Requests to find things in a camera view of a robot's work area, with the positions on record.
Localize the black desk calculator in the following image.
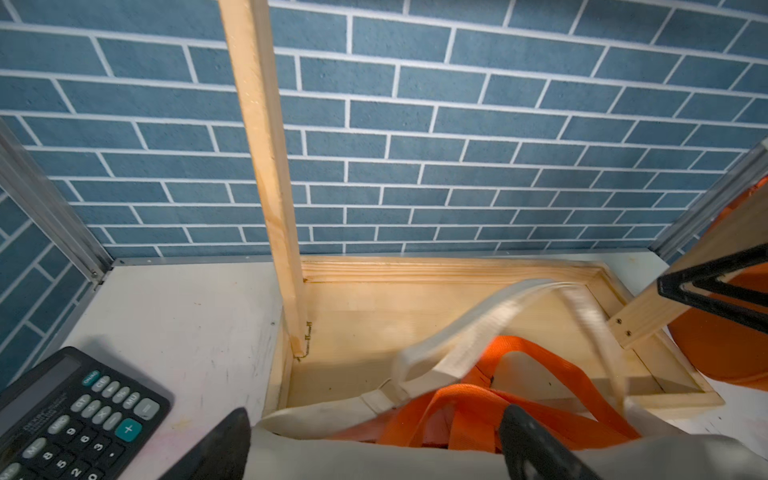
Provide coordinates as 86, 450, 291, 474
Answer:
1, 346, 172, 479

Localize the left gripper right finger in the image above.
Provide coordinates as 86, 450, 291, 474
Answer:
499, 405, 600, 480

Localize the orange bag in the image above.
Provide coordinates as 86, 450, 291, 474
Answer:
326, 334, 642, 454
668, 175, 767, 392

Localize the wooden hanging rack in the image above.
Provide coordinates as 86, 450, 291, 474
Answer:
217, 0, 768, 421

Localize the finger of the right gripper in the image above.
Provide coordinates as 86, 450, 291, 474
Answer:
656, 244, 767, 334

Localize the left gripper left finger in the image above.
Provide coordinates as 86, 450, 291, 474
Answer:
160, 407, 251, 480

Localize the beige sling bag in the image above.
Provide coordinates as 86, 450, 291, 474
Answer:
244, 279, 767, 479

